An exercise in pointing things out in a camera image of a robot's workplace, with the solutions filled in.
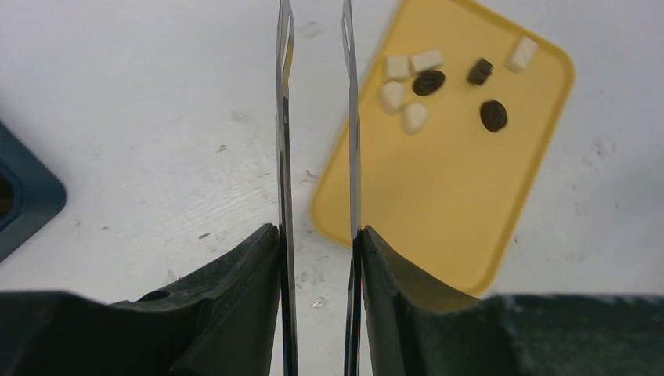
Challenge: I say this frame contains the yellow plastic tray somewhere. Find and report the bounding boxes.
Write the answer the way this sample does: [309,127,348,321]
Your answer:
[310,0,577,298]

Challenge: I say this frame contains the dark square chocolate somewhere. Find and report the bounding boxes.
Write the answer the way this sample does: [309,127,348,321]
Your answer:
[467,58,493,86]

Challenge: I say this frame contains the metal tongs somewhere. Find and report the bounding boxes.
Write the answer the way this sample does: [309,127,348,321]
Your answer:
[276,0,363,375]

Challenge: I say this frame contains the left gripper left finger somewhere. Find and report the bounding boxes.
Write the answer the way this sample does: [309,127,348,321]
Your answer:
[1,224,280,375]

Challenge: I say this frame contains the white square chocolate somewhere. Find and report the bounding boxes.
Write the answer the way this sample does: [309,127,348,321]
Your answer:
[410,48,443,73]

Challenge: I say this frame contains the white chocolate piece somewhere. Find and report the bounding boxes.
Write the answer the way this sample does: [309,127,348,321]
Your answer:
[401,103,429,135]
[384,55,410,81]
[378,81,405,115]

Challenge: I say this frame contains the white chocolate at tray edge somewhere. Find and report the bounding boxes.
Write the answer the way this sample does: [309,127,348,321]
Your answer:
[504,36,539,74]

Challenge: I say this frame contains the blue chocolate box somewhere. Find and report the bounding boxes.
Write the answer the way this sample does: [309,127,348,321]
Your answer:
[1,125,67,260]

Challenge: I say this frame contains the white chocolate lower piece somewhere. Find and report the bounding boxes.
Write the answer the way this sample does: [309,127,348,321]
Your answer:
[401,103,429,135]

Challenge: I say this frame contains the dark ridged oval chocolate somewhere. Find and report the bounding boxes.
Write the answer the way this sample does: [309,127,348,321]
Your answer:
[412,70,446,96]

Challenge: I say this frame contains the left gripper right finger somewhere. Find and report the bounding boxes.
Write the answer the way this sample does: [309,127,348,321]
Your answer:
[361,227,663,375]

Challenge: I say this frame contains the white chocolate left piece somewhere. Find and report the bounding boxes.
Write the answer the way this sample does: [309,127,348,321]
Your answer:
[378,81,405,115]

